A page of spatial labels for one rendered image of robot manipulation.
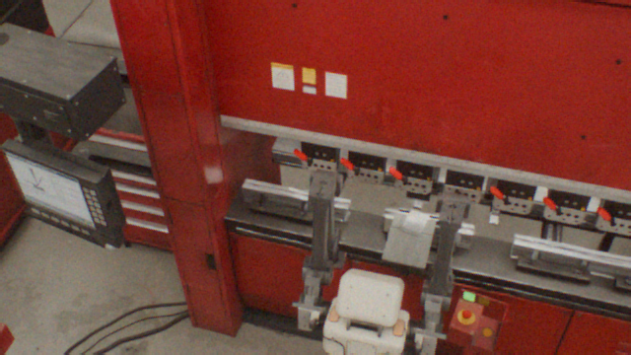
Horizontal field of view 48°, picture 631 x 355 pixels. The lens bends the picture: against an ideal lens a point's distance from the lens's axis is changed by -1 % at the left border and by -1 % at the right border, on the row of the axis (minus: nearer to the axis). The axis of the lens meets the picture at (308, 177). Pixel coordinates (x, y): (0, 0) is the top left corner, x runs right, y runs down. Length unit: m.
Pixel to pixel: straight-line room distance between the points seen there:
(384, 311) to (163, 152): 1.15
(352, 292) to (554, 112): 0.93
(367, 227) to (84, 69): 1.46
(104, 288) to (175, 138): 1.61
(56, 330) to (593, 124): 2.95
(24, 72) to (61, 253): 2.19
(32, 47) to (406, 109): 1.34
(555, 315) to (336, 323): 1.15
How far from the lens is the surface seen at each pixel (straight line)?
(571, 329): 3.37
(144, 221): 4.09
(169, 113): 2.81
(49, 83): 2.43
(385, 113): 2.73
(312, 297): 2.57
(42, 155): 2.71
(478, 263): 3.16
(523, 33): 2.44
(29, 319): 4.32
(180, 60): 2.61
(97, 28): 6.32
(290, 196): 3.23
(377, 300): 2.42
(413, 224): 3.09
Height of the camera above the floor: 3.34
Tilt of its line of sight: 46 degrees down
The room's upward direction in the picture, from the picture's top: 2 degrees counter-clockwise
